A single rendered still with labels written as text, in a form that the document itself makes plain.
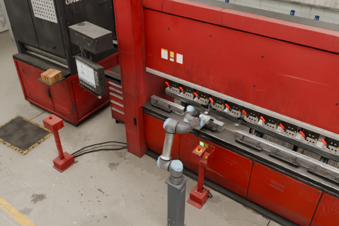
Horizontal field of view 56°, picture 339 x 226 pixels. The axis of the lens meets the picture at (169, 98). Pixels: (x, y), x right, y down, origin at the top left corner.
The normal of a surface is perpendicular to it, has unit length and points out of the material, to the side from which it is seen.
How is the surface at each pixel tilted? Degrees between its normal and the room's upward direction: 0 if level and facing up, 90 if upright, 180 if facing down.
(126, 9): 90
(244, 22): 90
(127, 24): 90
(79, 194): 0
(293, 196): 90
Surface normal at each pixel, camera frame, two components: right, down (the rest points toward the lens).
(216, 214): 0.00, -0.83
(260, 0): -0.56, 0.46
